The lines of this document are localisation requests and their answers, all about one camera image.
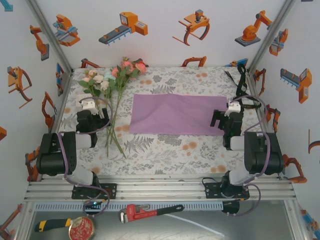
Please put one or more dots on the fake peach rose stem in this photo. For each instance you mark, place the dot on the fake peach rose stem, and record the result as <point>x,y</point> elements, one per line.
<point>93,73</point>

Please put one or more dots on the red round tin lid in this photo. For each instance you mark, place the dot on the red round tin lid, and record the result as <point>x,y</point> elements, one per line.
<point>82,228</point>

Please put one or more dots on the red pipe wrench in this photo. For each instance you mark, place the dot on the red pipe wrench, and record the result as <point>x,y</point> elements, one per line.
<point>140,212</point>

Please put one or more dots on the pink and purple wrapping paper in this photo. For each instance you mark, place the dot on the pink and purple wrapping paper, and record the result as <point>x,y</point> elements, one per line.
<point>175,115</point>

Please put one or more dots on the fake light blue rose stem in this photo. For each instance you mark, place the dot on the fake light blue rose stem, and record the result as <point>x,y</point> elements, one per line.
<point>108,75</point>

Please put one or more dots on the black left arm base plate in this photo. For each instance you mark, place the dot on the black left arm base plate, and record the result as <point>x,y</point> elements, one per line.
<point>112,191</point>

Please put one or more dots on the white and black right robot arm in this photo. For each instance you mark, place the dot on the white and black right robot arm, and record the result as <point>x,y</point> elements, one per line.
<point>262,155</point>

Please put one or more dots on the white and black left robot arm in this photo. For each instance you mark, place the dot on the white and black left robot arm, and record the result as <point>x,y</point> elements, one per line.
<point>55,160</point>

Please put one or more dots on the aluminium side rail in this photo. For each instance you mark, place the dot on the aluminium side rail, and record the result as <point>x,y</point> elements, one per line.
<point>253,86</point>
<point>58,122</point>

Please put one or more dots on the artificial flower bunch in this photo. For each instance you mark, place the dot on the artificial flower bunch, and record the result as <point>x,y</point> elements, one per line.
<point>127,65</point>

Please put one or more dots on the thin white strip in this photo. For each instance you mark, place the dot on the thin white strip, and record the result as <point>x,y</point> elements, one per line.
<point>195,223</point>

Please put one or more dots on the black circuit board green LED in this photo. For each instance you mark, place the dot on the black circuit board green LED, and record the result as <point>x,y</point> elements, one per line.
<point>93,203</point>

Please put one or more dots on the floral patterned tablecloth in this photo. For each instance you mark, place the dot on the floral patterned tablecloth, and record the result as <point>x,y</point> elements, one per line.
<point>175,155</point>

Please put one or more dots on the yellow and black utility knife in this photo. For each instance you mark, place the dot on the yellow and black utility knife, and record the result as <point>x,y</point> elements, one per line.
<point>50,224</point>

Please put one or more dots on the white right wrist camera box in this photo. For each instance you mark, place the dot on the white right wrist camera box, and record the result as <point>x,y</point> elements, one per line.
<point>233,107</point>

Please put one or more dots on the aluminium frame rail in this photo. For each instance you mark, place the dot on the aluminium frame rail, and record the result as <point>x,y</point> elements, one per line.
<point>162,190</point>

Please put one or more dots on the aluminium corner post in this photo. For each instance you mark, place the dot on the aluminium corner post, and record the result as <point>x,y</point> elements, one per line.
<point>275,27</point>
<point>46,27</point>

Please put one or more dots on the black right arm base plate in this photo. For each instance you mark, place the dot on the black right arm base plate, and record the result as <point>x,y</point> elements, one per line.
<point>211,191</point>

